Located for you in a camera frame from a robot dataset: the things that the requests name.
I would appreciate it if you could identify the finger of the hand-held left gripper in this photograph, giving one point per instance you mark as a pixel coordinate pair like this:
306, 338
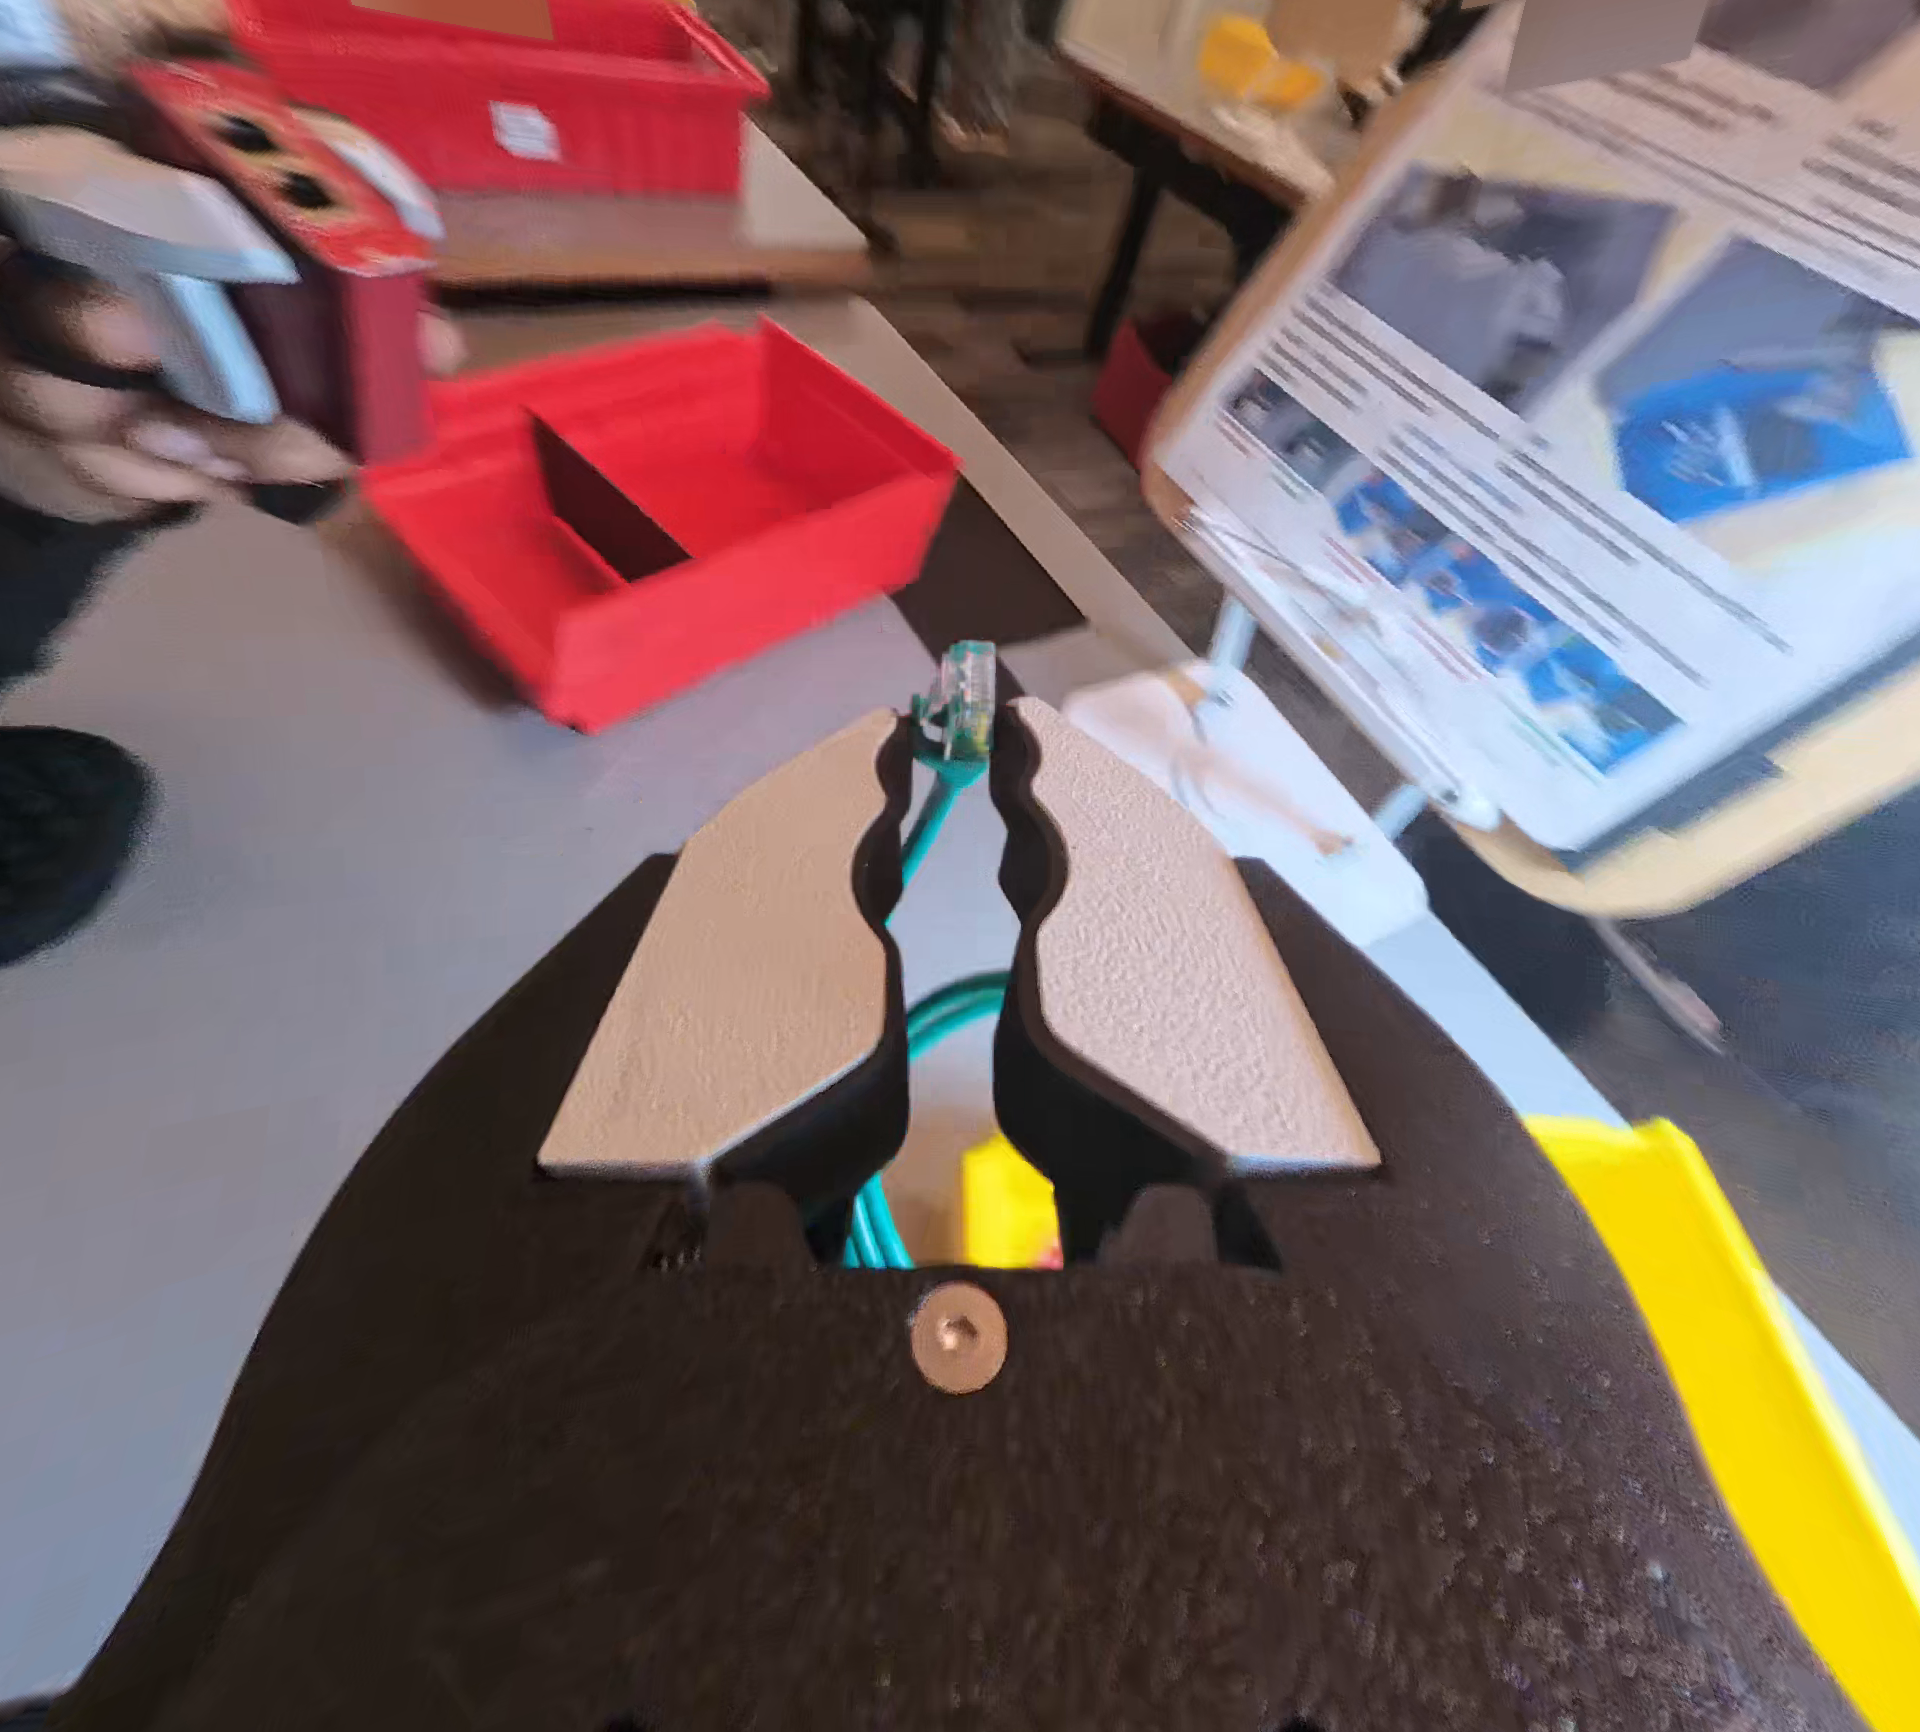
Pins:
134, 210
391, 194

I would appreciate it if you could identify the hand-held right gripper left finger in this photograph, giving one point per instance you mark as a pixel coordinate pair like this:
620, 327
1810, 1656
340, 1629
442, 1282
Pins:
734, 983

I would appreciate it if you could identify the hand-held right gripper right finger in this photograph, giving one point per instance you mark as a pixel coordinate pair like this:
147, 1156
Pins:
1185, 983

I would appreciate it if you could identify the red metal port box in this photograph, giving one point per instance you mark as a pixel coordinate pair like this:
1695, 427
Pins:
360, 336

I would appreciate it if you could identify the red plastic bin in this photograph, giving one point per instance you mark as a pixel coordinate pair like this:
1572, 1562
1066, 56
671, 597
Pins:
781, 517

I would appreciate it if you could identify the person's left forearm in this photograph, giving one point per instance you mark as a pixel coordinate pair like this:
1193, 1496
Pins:
61, 592

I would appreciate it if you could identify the red ribbed plastic crate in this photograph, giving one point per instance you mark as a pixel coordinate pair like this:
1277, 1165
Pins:
391, 113

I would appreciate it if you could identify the white stand base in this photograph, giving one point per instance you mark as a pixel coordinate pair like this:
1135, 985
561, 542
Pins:
1290, 833

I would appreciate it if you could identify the instruction sheet on clipboard stand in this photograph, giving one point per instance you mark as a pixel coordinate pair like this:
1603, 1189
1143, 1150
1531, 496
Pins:
1695, 862

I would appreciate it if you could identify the printed instruction poster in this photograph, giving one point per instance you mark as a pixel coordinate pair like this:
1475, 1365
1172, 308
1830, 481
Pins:
1574, 442

